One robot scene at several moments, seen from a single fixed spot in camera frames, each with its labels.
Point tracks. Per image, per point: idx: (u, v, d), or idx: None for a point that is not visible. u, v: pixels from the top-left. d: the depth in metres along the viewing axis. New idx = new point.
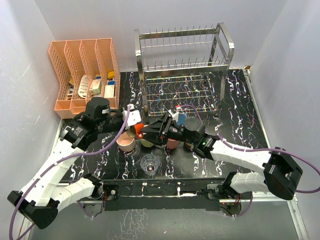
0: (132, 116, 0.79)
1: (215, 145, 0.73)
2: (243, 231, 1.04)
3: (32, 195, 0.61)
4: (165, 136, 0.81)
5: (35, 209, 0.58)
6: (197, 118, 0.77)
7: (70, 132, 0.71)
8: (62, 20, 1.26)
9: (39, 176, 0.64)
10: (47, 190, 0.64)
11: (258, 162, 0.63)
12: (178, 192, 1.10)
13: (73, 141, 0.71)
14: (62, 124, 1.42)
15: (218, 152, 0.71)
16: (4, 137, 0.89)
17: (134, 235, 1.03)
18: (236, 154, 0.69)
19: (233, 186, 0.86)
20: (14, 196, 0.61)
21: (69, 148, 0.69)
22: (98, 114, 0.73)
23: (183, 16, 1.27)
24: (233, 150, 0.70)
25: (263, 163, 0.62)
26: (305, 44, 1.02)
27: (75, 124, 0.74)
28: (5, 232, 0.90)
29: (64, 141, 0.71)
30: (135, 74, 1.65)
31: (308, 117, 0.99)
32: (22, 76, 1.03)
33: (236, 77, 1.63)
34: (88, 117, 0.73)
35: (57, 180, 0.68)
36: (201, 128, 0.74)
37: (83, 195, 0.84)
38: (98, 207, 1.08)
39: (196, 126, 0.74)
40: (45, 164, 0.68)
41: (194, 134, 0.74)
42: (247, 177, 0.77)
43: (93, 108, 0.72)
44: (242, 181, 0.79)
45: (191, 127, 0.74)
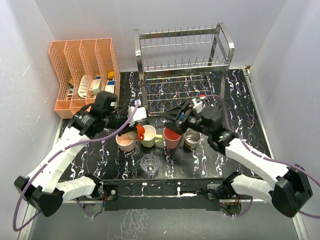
0: (138, 112, 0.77)
1: (233, 143, 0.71)
2: (243, 231, 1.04)
3: (39, 181, 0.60)
4: (183, 126, 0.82)
5: (43, 194, 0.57)
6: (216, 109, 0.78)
7: (78, 120, 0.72)
8: (62, 20, 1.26)
9: (46, 162, 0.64)
10: (53, 177, 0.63)
11: (273, 173, 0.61)
12: (178, 192, 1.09)
13: (81, 129, 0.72)
14: (62, 124, 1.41)
15: (233, 150, 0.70)
16: (4, 137, 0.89)
17: (134, 235, 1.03)
18: (252, 158, 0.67)
19: (234, 186, 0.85)
20: (21, 181, 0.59)
21: (77, 135, 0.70)
22: (106, 106, 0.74)
23: (183, 16, 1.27)
24: (249, 153, 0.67)
25: (277, 176, 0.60)
26: (305, 44, 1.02)
27: (83, 113, 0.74)
28: (5, 232, 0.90)
29: (72, 128, 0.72)
30: (135, 74, 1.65)
31: (308, 117, 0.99)
32: (22, 76, 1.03)
33: (236, 77, 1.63)
34: (96, 107, 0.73)
35: (63, 168, 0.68)
36: (218, 118, 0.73)
37: (84, 193, 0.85)
38: (98, 207, 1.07)
39: (214, 116, 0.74)
40: (52, 151, 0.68)
41: (211, 123, 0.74)
42: (251, 183, 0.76)
43: (101, 100, 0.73)
44: (245, 185, 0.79)
45: (208, 115, 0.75)
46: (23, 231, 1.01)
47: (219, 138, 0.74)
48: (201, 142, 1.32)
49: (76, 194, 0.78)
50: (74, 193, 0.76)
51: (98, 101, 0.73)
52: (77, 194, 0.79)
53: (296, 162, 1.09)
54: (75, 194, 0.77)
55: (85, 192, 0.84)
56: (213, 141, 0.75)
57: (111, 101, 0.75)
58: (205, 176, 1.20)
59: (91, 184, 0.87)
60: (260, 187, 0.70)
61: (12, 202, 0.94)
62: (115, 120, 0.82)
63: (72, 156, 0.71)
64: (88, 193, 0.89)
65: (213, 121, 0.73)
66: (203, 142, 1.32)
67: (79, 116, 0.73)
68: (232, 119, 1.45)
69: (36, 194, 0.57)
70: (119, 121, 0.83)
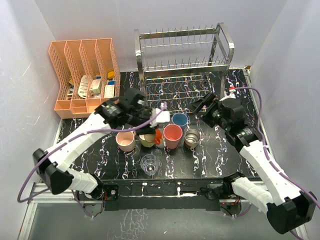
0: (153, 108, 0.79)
1: (252, 146, 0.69)
2: (243, 231, 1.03)
3: (55, 156, 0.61)
4: (206, 118, 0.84)
5: (55, 171, 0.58)
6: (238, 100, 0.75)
7: (105, 109, 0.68)
8: (62, 20, 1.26)
9: (67, 140, 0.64)
10: (70, 156, 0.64)
11: (282, 192, 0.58)
12: (178, 192, 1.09)
13: (105, 118, 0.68)
14: (62, 124, 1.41)
15: (251, 153, 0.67)
16: (4, 137, 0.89)
17: (134, 235, 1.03)
18: (267, 168, 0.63)
19: (234, 186, 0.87)
20: (40, 153, 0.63)
21: (101, 123, 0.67)
22: (134, 102, 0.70)
23: (183, 16, 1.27)
24: (267, 163, 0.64)
25: (286, 196, 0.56)
26: (305, 44, 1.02)
27: (110, 103, 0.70)
28: (5, 232, 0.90)
29: (97, 115, 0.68)
30: (135, 74, 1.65)
31: (308, 117, 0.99)
32: (22, 76, 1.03)
33: (236, 77, 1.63)
34: (124, 102, 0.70)
35: (81, 150, 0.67)
36: (240, 109, 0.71)
37: (85, 189, 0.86)
38: (98, 207, 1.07)
39: (234, 106, 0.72)
40: (76, 131, 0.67)
41: (230, 113, 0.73)
42: (251, 189, 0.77)
43: (131, 94, 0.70)
44: (244, 189, 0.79)
45: (228, 105, 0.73)
46: (23, 231, 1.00)
47: (239, 132, 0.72)
48: (201, 142, 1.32)
49: (80, 186, 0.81)
50: (79, 184, 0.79)
51: (128, 95, 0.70)
52: (80, 187, 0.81)
53: (296, 162, 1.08)
54: (78, 186, 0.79)
55: (86, 188, 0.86)
56: (231, 134, 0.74)
57: (140, 99, 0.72)
58: (205, 176, 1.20)
59: (94, 184, 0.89)
60: (258, 196, 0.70)
61: (12, 202, 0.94)
62: (138, 119, 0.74)
63: (93, 141, 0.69)
64: (89, 191, 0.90)
65: (232, 111, 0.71)
66: (203, 142, 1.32)
67: (106, 105, 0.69)
68: None
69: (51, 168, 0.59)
70: (141, 120, 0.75)
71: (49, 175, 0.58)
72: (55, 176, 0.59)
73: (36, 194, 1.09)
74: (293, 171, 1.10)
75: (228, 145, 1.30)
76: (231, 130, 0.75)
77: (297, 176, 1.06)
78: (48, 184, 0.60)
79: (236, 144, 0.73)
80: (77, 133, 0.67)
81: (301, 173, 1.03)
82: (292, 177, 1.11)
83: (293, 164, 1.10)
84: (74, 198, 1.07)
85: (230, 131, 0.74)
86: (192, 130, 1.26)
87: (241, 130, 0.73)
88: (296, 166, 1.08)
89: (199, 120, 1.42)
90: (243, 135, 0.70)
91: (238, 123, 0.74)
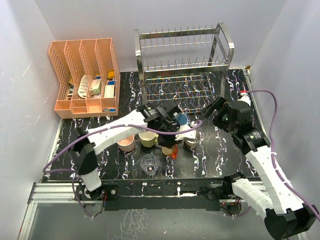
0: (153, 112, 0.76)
1: (261, 151, 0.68)
2: (243, 231, 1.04)
3: (94, 138, 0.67)
4: (217, 122, 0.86)
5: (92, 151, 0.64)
6: (246, 103, 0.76)
7: (146, 110, 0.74)
8: (62, 20, 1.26)
9: (108, 126, 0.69)
10: (106, 142, 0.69)
11: (285, 202, 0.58)
12: (178, 192, 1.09)
13: (145, 117, 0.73)
14: (62, 124, 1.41)
15: (257, 158, 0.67)
16: (4, 137, 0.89)
17: (134, 235, 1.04)
18: (272, 177, 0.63)
19: (234, 186, 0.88)
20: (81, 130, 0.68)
21: (141, 121, 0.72)
22: (171, 112, 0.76)
23: (183, 16, 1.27)
24: (272, 171, 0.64)
25: (288, 208, 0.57)
26: (305, 44, 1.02)
27: (152, 107, 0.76)
28: (5, 232, 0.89)
29: (139, 113, 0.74)
30: (135, 74, 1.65)
31: (308, 117, 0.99)
32: (22, 76, 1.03)
33: (236, 77, 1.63)
34: (163, 109, 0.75)
35: (116, 139, 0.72)
36: (246, 111, 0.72)
37: (90, 186, 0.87)
38: (98, 207, 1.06)
39: (241, 107, 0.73)
40: (118, 121, 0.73)
41: (237, 115, 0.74)
42: (251, 191, 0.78)
43: (171, 104, 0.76)
44: (244, 191, 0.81)
45: (235, 106, 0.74)
46: (23, 231, 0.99)
47: (246, 134, 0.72)
48: (201, 142, 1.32)
49: (89, 180, 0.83)
50: (88, 178, 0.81)
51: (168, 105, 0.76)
52: (88, 181, 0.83)
53: (295, 162, 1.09)
54: (87, 180, 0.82)
55: (90, 185, 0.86)
56: (238, 136, 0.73)
57: (176, 112, 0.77)
58: (205, 176, 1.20)
59: (98, 184, 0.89)
60: (258, 200, 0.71)
61: (13, 202, 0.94)
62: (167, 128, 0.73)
63: (129, 134, 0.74)
64: (89, 189, 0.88)
65: (239, 112, 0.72)
66: (203, 142, 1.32)
67: (148, 108, 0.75)
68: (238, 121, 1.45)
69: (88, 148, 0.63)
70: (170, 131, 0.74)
71: (86, 153, 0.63)
72: (88, 157, 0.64)
73: (36, 193, 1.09)
74: (293, 171, 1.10)
75: (228, 145, 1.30)
76: (239, 133, 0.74)
77: (297, 177, 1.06)
78: (79, 163, 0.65)
79: (244, 146, 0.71)
80: (118, 122, 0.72)
81: (301, 173, 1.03)
82: (291, 177, 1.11)
83: (293, 164, 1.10)
84: (74, 198, 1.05)
85: (238, 133, 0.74)
86: None
87: (249, 133, 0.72)
88: (295, 166, 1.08)
89: (199, 120, 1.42)
90: (251, 138, 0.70)
91: (246, 125, 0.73)
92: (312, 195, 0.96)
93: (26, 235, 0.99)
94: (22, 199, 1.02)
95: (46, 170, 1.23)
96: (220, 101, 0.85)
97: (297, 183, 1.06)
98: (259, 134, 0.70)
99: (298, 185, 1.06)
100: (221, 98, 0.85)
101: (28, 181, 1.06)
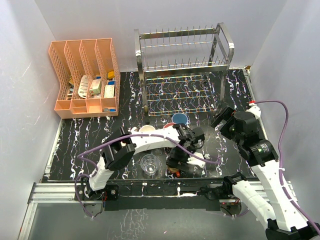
0: (168, 130, 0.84)
1: (269, 166, 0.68)
2: (243, 231, 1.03)
3: (136, 140, 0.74)
4: (224, 132, 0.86)
5: (133, 150, 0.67)
6: (252, 114, 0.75)
7: (181, 128, 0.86)
8: (62, 20, 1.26)
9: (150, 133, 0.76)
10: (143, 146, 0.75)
11: (289, 220, 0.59)
12: (178, 192, 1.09)
13: (180, 135, 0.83)
14: (62, 124, 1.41)
15: (264, 173, 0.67)
16: (4, 136, 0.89)
17: (134, 235, 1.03)
18: (278, 193, 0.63)
19: (235, 188, 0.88)
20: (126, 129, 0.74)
21: (176, 137, 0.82)
22: (197, 137, 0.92)
23: (183, 16, 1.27)
24: (279, 188, 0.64)
25: (292, 226, 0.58)
26: (305, 44, 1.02)
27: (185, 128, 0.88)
28: (6, 232, 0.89)
29: (174, 130, 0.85)
30: (135, 74, 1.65)
31: (308, 116, 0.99)
32: (22, 76, 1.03)
33: (236, 77, 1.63)
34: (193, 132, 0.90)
35: (151, 147, 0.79)
36: (252, 122, 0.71)
37: (95, 184, 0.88)
38: (98, 207, 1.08)
39: (247, 118, 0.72)
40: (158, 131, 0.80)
41: (243, 126, 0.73)
42: (252, 197, 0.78)
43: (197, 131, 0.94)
44: (245, 196, 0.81)
45: (241, 117, 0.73)
46: (23, 231, 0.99)
47: (252, 146, 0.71)
48: None
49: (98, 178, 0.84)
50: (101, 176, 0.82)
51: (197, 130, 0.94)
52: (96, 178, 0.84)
53: (295, 162, 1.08)
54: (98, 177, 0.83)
55: (96, 183, 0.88)
56: (245, 148, 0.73)
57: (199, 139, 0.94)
58: (205, 176, 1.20)
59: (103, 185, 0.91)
60: (260, 208, 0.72)
61: (12, 202, 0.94)
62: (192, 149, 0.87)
63: (163, 146, 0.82)
64: (92, 187, 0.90)
65: (245, 124, 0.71)
66: (204, 142, 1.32)
67: (183, 128, 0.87)
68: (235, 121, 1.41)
69: (130, 147, 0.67)
70: None
71: (127, 149, 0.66)
72: (127, 156, 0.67)
73: (36, 193, 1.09)
74: (293, 171, 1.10)
75: (228, 145, 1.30)
76: (245, 144, 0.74)
77: (297, 176, 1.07)
78: (115, 159, 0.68)
79: (251, 158, 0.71)
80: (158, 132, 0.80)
81: (301, 174, 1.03)
82: (292, 177, 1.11)
83: (294, 164, 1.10)
84: (75, 198, 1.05)
85: (244, 144, 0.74)
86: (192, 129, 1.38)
87: (256, 145, 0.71)
88: (296, 166, 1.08)
89: (199, 120, 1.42)
90: (259, 151, 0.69)
91: (252, 137, 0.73)
92: (311, 195, 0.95)
93: (26, 235, 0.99)
94: (22, 199, 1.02)
95: (46, 170, 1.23)
96: (228, 111, 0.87)
97: (297, 183, 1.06)
98: (267, 148, 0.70)
99: (298, 185, 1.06)
100: (229, 109, 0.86)
101: (27, 182, 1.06)
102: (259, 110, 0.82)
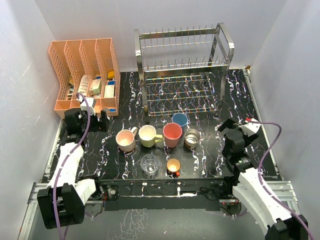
0: (65, 148, 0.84)
1: (249, 171, 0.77)
2: (243, 231, 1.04)
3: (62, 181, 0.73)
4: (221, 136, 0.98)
5: (71, 186, 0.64)
6: (239, 132, 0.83)
7: (68, 138, 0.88)
8: (62, 20, 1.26)
9: (60, 166, 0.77)
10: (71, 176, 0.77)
11: (274, 213, 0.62)
12: (178, 192, 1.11)
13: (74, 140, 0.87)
14: (62, 124, 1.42)
15: (246, 178, 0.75)
16: (4, 136, 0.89)
17: (134, 235, 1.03)
18: (261, 192, 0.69)
19: (235, 190, 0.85)
20: (44, 191, 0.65)
21: (73, 144, 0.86)
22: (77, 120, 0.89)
23: (183, 16, 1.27)
24: (260, 187, 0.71)
25: (278, 218, 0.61)
26: (305, 44, 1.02)
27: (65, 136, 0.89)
28: (5, 232, 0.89)
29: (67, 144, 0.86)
30: (135, 74, 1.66)
31: (308, 117, 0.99)
32: (22, 76, 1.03)
33: (236, 77, 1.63)
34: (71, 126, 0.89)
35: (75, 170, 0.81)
36: (240, 143, 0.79)
37: (91, 191, 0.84)
38: (98, 207, 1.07)
39: (236, 139, 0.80)
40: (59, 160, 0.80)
41: (232, 144, 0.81)
42: (252, 201, 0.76)
43: (73, 119, 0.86)
44: (244, 199, 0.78)
45: (231, 137, 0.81)
46: (23, 231, 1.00)
47: (237, 162, 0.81)
48: (201, 142, 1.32)
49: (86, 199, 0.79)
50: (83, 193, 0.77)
51: (68, 119, 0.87)
52: (87, 195, 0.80)
53: (295, 162, 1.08)
54: (85, 196, 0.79)
55: (92, 190, 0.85)
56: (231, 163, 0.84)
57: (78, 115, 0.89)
58: (205, 176, 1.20)
59: (76, 184, 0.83)
60: (260, 213, 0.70)
61: (12, 202, 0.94)
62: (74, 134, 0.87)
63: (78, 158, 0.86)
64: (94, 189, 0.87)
65: (234, 144, 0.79)
66: (203, 142, 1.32)
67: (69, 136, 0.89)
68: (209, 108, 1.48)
69: (64, 188, 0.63)
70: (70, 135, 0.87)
71: (66, 192, 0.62)
72: (73, 195, 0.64)
73: (36, 194, 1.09)
74: (293, 171, 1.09)
75: None
76: (231, 159, 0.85)
77: (296, 176, 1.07)
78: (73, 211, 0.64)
79: (234, 171, 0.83)
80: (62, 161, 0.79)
81: (300, 174, 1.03)
82: (292, 177, 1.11)
83: (293, 164, 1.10)
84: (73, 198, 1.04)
85: (230, 159, 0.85)
86: (191, 130, 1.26)
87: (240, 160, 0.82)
88: (296, 166, 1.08)
89: (199, 120, 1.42)
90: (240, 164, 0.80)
91: (238, 153, 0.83)
92: (311, 195, 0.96)
93: (26, 235, 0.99)
94: (22, 199, 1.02)
95: (46, 170, 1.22)
96: (229, 121, 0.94)
97: (297, 183, 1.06)
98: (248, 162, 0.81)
99: (298, 185, 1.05)
100: (230, 120, 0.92)
101: (27, 182, 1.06)
102: (257, 128, 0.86)
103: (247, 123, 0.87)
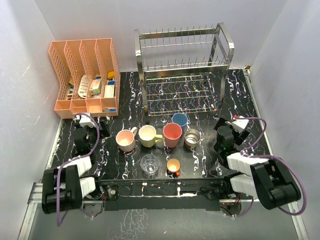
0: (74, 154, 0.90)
1: (232, 155, 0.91)
2: (243, 231, 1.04)
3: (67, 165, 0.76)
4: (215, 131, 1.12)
5: (75, 167, 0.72)
6: (229, 129, 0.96)
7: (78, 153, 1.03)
8: (62, 20, 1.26)
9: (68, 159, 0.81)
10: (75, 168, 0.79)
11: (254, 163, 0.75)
12: (178, 192, 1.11)
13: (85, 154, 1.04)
14: (62, 124, 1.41)
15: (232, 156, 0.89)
16: (4, 136, 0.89)
17: (134, 235, 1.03)
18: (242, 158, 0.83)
19: (233, 181, 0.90)
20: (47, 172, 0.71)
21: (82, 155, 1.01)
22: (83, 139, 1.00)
23: (183, 16, 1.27)
24: (241, 156, 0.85)
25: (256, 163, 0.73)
26: (305, 44, 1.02)
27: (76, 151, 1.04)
28: (5, 232, 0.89)
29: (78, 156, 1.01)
30: (135, 74, 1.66)
31: (308, 117, 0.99)
32: (22, 76, 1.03)
33: (236, 77, 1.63)
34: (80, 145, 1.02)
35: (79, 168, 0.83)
36: (229, 138, 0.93)
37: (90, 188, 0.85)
38: (98, 207, 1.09)
39: (226, 135, 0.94)
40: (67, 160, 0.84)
41: (223, 140, 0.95)
42: (246, 179, 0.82)
43: (81, 141, 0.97)
44: (240, 181, 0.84)
45: (222, 133, 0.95)
46: (23, 231, 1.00)
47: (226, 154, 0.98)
48: (201, 142, 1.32)
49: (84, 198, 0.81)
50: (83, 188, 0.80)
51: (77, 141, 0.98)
52: (86, 191, 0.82)
53: (295, 162, 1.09)
54: (85, 191, 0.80)
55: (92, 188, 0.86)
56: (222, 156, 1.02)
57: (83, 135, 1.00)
58: (205, 176, 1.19)
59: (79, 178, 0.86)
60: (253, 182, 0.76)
61: (12, 202, 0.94)
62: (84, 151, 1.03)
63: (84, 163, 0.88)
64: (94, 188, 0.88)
65: (224, 139, 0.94)
66: (203, 142, 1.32)
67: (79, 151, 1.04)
68: (209, 108, 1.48)
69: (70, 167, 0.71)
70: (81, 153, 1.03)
71: (72, 170, 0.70)
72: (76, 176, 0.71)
73: (36, 194, 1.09)
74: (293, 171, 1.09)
75: None
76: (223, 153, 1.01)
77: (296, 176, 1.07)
78: (72, 187, 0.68)
79: (225, 164, 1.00)
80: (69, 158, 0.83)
81: (300, 174, 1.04)
82: None
83: (293, 164, 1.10)
84: None
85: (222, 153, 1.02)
86: (191, 130, 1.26)
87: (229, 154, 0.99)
88: (295, 166, 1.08)
89: (199, 120, 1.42)
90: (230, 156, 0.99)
91: (229, 148, 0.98)
92: (312, 194, 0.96)
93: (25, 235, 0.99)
94: (23, 199, 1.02)
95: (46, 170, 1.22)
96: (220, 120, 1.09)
97: None
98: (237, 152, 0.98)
99: None
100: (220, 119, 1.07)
101: (27, 182, 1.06)
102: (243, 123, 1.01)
103: (235, 120, 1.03)
